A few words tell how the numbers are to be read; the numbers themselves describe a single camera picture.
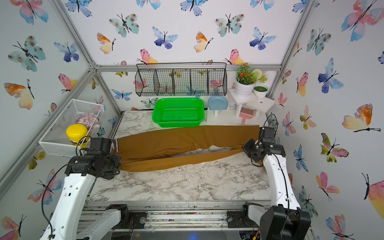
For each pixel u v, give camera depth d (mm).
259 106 1048
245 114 1176
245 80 890
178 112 1221
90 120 693
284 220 382
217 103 1059
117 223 619
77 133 634
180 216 768
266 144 541
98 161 485
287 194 412
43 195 655
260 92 1016
